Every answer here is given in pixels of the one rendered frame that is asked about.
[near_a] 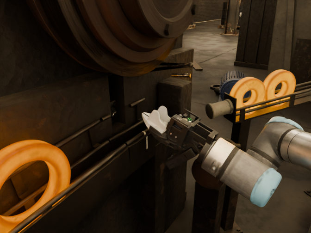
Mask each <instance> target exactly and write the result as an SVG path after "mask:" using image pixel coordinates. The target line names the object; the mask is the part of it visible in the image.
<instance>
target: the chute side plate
mask: <svg viewBox="0 0 311 233"><path fill-rule="evenodd" d="M147 136H148V148H147V149H146V137H147ZM158 143H160V142H159V141H158V140H157V139H156V138H155V137H154V136H153V135H152V134H151V133H150V132H149V133H148V134H147V135H145V136H144V137H142V138H141V139H139V140H138V141H136V142H135V143H133V144H131V145H130V146H128V148H126V149H125V150H123V151H122V152H121V153H120V154H118V155H117V156H116V157H114V158H113V159H112V160H111V161H109V162H108V163H107V164H105V165H104V166H103V167H102V168H100V169H99V170H98V171H97V172H96V173H94V174H93V175H92V176H90V177H89V178H88V179H87V180H85V181H84V182H83V183H82V184H80V185H79V186H78V187H77V188H75V189H74V190H73V191H71V192H70V193H69V194H68V195H66V196H65V197H64V198H63V199H62V200H60V201H59V202H58V203H56V204H55V205H54V206H53V207H52V208H50V209H49V210H48V211H46V212H45V213H44V214H43V215H41V216H40V217H39V218H37V219H36V220H35V221H34V222H32V223H31V224H30V225H29V226H27V227H26V228H25V229H24V230H22V231H21V232H20V233H67V232H69V231H70V230H71V229H72V228H73V227H74V226H75V225H76V224H77V223H78V222H79V221H81V220H82V219H83V218H84V217H85V216H86V215H87V214H88V213H89V212H90V211H91V210H92V209H94V208H95V207H96V206H97V205H98V204H99V203H100V202H101V201H102V200H103V199H104V198H106V197H107V196H108V195H109V194H110V193H111V192H112V191H113V190H114V189H115V188H116V187H118V186H119V185H120V184H121V183H122V182H123V181H124V180H125V179H126V178H127V177H128V176H129V175H131V174H132V173H133V172H134V171H135V170H136V169H138V168H139V167H140V166H142V165H143V164H144V163H145V162H147V161H148V160H149V159H150V158H152V157H153V156H154V155H155V146H156V145H157V144H158Z"/></svg>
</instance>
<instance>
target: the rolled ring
mask: <svg viewBox="0 0 311 233"><path fill-rule="evenodd" d="M35 160H43V161H44V162H45V163H46V164H47V166H48V168H49V173H50V176H49V182H48V185H47V188H46V190H45V192H44V193H43V195H42V196H41V198H40V199H39V200H38V201H37V202H36V203H35V204H34V205H33V206H32V207H31V208H29V209H28V210H26V211H25V212H23V213H21V214H18V215H14V216H1V215H0V233H7V232H9V231H10V230H11V229H13V228H14V227H15V226H17V225H18V224H19V223H20V222H22V221H23V220H24V219H25V218H27V217H28V216H30V215H31V214H32V213H33V212H35V211H36V210H37V209H39V208H40V207H41V206H43V205H44V204H45V203H46V202H48V201H49V200H50V199H52V198H53V197H54V196H56V195H57V194H58V193H60V192H61V191H62V190H63V189H65V188H66V187H68V186H69V184H70V178H71V169H70V164H69V161H68V158H67V157H66V155H65V154H64V152H63V151H62V150H61V149H59V148H57V147H56V146H53V145H51V144H49V143H47V142H44V141H40V140H24V141H19V142H16V143H13V144H11V145H9V146H7V147H5V148H3V149H1V150H0V189H1V187H2V185H3V184H4V182H5V181H6V179H7V178H8V177H9V176H10V175H11V174H12V173H13V172H14V171H15V170H16V169H18V168H19V167H21V166H22V165H24V164H26V163H28V162H31V161H35Z"/></svg>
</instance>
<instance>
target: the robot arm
mask: <svg viewBox="0 0 311 233"><path fill-rule="evenodd" d="M187 113H190V114H192V115H193V116H195V120H194V121H193V120H192V119H191V118H188V114H187ZM142 118H143V120H144V122H145V124H146V126H147V127H148V129H149V131H150V133H151V134H152V135H153V136H154V137H155V138H156V139H157V140H158V141H159V142H161V143H163V144H165V145H166V146H169V147H171V148H173V149H174V150H179V152H178V153H174V154H172V155H170V156H169V157H168V158H167V161H166V162H165V164H166V166H167V167H168V168H169V170H171V169H173V168H176V167H178V166H179V165H180V164H182V163H184V162H186V161H188V160H190V159H192V158H194V157H195V156H197V154H199V156H198V158H197V161H198V162H200V163H202V165H201V168H202V169H204V170H205V171H207V172H208V173H210V174H211V175H213V176H214V177H215V178H217V179H218V180H220V181H221V182H223V183H224V184H226V185H227V186H229V187H230V188H232V189H233V190H235V191H236V192H237V193H239V194H240V195H242V196H243V197H245V198H247V199H248V200H250V201H251V203H252V204H255V205H257V206H259V207H264V206H265V205H266V204H267V202H268V201H269V199H270V198H271V196H272V194H273V193H274V192H275V190H276V188H277V187H278V185H279V183H280V181H281V179H282V176H281V174H280V173H278V172H277V169H278V168H279V167H280V166H281V164H282V163H283V161H286V162H288V163H293V164H295V165H297V166H300V167H302V168H304V169H306V170H309V171H311V133H308V132H305V131H304V130H303V128H302V127H301V126H300V125H299V124H297V123H296V122H294V121H292V120H290V119H286V118H284V117H281V116H275V117H273V118H271V119H270V121H269V122H268V123H266V125H265V126H264V129H263V130H262V131H261V133H260V134H259V135H258V137H257V138H256V140H255V141H254V143H253V144H252V145H251V147H250V148H249V149H248V150H247V152H244V151H242V150H241V149H239V148H237V147H236V146H234V145H232V144H231V143H229V142H228V141H226V140H224V139H223V138H219V139H216V137H217V135H218V134H219V133H218V132H217V131H215V130H213V129H212V128H210V127H208V126H207V125H205V124H203V123H202V122H200V120H201V118H200V117H198V116H197V115H195V114H193V113H192V112H190V111H188V110H187V109H184V111H183V113H182V115H181V114H179V115H177V114H175V115H174V116H173V117H171V118H170V117H169V116H168V113H167V108H166V107H165V106H160V107H159V109H158V110H153V111H152V112H151V113H146V112H144V113H142ZM165 131H166V133H165Z"/></svg>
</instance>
